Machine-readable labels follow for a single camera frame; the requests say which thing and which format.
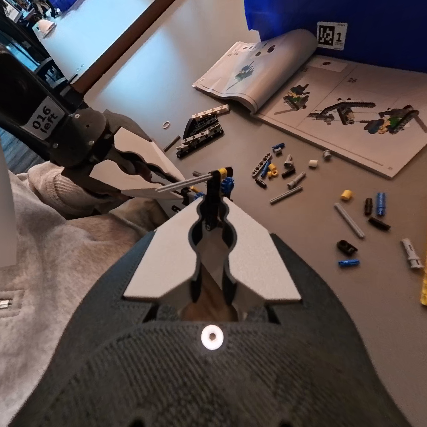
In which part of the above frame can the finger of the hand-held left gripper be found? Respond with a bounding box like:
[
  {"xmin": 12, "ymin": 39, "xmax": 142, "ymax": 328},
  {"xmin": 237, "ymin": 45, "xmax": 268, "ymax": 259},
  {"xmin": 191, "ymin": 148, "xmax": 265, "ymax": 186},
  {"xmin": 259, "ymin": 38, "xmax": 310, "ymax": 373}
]
[
  {"xmin": 112, "ymin": 127, "xmax": 186, "ymax": 183},
  {"xmin": 89, "ymin": 159, "xmax": 186, "ymax": 201}
]

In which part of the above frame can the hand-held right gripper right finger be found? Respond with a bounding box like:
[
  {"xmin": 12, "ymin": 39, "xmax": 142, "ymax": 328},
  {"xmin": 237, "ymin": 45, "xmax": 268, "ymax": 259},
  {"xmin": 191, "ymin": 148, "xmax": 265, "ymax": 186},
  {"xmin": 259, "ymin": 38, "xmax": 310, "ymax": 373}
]
[{"xmin": 218, "ymin": 197, "xmax": 302, "ymax": 307}]

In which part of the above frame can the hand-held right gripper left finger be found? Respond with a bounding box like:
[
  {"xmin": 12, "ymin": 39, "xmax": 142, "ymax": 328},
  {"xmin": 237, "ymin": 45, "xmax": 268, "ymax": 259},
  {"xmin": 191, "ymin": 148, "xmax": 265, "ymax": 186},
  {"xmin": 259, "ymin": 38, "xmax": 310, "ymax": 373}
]
[{"xmin": 123, "ymin": 196, "xmax": 209, "ymax": 306}]

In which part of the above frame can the lego gear assembly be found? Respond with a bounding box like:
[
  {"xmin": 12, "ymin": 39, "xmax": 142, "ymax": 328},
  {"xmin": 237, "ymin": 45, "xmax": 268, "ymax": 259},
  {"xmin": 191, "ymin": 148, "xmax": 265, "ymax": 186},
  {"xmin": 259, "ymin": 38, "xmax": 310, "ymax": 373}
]
[{"xmin": 156, "ymin": 166, "xmax": 237, "ymax": 232}]

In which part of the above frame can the person's left forearm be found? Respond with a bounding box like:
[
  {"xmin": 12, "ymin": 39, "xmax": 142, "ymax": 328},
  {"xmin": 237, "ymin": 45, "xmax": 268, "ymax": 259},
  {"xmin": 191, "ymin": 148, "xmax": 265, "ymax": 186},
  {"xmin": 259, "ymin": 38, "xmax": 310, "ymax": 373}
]
[{"xmin": 28, "ymin": 163, "xmax": 132, "ymax": 221}]

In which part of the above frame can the white Lego beam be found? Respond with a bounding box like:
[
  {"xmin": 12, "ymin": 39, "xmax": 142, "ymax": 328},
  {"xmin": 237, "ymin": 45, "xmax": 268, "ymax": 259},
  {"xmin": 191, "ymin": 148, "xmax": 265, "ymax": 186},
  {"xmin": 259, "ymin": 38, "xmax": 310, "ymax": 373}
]
[{"xmin": 177, "ymin": 104, "xmax": 231, "ymax": 159}]

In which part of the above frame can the short grey lego axle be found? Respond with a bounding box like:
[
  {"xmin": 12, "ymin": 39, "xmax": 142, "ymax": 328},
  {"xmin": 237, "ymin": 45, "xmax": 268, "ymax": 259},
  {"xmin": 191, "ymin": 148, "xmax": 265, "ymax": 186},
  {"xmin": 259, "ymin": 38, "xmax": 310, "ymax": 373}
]
[{"xmin": 270, "ymin": 186, "xmax": 303, "ymax": 205}]

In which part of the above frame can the long grey lego axle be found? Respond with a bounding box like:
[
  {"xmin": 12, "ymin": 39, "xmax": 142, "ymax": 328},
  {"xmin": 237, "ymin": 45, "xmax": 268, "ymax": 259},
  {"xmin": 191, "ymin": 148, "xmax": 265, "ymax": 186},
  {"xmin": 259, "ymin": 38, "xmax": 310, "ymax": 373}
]
[{"xmin": 334, "ymin": 202, "xmax": 365, "ymax": 239}]

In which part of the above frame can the light grey lego pin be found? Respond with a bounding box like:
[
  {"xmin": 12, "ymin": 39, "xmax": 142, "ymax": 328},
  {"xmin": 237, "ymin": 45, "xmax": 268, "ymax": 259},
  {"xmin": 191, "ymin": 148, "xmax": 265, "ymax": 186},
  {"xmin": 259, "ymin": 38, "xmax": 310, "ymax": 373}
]
[{"xmin": 401, "ymin": 238, "xmax": 423, "ymax": 269}]

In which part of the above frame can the lego instruction booklet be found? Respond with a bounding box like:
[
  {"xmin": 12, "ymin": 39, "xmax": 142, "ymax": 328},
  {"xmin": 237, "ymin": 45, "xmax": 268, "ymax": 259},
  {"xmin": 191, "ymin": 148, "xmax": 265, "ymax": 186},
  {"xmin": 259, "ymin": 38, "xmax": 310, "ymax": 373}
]
[{"xmin": 192, "ymin": 28, "xmax": 427, "ymax": 178}]

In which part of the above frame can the grey hoodie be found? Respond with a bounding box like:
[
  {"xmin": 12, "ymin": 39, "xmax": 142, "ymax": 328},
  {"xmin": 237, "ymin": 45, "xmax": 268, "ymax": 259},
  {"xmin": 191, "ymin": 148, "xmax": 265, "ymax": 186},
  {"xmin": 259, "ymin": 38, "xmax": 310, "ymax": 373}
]
[{"xmin": 0, "ymin": 160, "xmax": 161, "ymax": 427}]

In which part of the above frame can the blue plastic bin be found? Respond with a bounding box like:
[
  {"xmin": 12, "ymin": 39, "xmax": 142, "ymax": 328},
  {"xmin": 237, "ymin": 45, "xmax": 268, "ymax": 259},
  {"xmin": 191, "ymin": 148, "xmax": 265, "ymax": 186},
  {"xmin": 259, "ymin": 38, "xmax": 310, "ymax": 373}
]
[{"xmin": 244, "ymin": 0, "xmax": 427, "ymax": 72}]

